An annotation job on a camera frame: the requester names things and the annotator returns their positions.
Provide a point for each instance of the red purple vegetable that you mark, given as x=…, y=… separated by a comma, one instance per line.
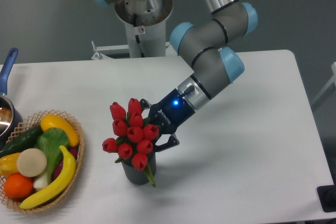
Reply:
x=58, y=169

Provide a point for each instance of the yellow bell pepper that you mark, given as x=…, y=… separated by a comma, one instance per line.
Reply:
x=8, y=165

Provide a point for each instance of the black device at edge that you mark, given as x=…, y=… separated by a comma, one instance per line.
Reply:
x=327, y=197

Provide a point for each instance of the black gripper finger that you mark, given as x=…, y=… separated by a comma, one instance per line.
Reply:
x=145, y=105
x=171, y=142

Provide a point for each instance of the dark green cucumber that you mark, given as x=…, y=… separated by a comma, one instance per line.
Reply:
x=22, y=142

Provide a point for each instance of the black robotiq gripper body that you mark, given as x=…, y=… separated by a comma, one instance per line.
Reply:
x=170, y=112

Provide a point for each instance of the red tulip bouquet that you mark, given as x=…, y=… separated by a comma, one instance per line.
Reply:
x=134, y=134

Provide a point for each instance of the white furniture leg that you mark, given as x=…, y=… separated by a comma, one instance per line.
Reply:
x=325, y=91

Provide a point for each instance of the blue handled saucepan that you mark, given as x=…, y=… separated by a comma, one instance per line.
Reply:
x=10, y=117

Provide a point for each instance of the grey ribbed vase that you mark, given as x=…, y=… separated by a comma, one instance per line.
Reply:
x=141, y=177

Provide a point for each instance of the green bok choy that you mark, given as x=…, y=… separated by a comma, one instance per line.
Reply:
x=49, y=143

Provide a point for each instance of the yellow banana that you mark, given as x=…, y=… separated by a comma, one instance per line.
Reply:
x=57, y=186

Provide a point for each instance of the woven wicker basket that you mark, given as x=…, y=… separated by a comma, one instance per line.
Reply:
x=23, y=126

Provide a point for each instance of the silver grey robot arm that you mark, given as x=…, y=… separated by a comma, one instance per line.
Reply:
x=205, y=49

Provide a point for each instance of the beige round disc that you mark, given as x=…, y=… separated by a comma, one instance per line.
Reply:
x=31, y=162

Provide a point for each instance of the orange fruit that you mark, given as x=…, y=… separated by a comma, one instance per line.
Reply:
x=18, y=186

